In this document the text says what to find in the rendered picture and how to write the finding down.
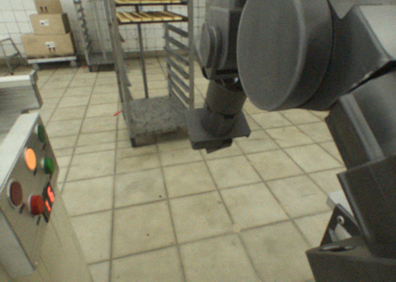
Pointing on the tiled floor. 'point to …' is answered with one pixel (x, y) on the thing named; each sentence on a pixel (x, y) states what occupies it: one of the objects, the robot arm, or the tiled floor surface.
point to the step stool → (9, 52)
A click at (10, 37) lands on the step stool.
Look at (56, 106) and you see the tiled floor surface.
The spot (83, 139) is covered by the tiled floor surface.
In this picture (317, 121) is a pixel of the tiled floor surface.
